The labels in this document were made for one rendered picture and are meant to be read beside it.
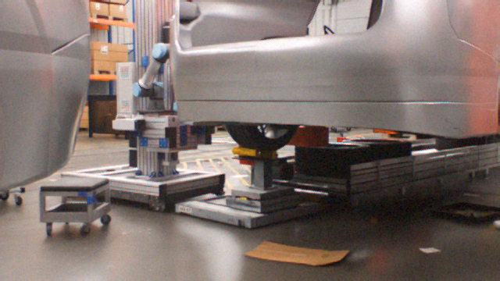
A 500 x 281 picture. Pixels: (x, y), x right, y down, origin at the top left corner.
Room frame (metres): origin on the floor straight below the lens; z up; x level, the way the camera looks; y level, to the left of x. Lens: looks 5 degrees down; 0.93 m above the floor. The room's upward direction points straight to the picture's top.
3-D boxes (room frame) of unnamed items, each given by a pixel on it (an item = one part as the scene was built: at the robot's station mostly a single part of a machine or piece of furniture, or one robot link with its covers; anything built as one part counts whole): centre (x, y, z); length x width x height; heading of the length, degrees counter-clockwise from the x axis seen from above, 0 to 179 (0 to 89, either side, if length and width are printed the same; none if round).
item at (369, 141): (5.49, -1.22, 0.39); 0.66 x 0.66 x 0.24
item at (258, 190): (4.34, -0.10, 0.32); 0.40 x 0.30 x 0.28; 136
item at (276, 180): (4.68, -0.23, 0.26); 0.42 x 0.18 x 0.35; 46
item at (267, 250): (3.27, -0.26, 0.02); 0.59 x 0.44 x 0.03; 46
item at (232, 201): (4.36, -0.12, 0.13); 0.50 x 0.36 x 0.10; 136
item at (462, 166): (5.64, -1.34, 0.14); 2.47 x 0.85 x 0.27; 136
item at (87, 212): (3.94, 1.20, 0.17); 0.43 x 0.36 x 0.34; 176
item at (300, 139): (4.79, -0.41, 0.69); 0.52 x 0.17 x 0.35; 46
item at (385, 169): (5.36, -1.63, 0.28); 2.47 x 0.06 x 0.22; 136
